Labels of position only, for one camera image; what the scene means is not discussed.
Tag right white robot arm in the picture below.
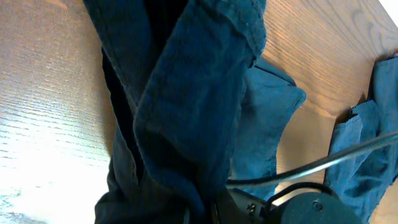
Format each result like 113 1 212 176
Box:
229 182 362 224

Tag dark blue shorts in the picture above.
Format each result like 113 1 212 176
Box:
85 0 306 223

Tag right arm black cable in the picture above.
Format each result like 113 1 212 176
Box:
225 131 398 190

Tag dark blue clothes pile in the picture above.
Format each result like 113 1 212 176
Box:
324 55 397 223

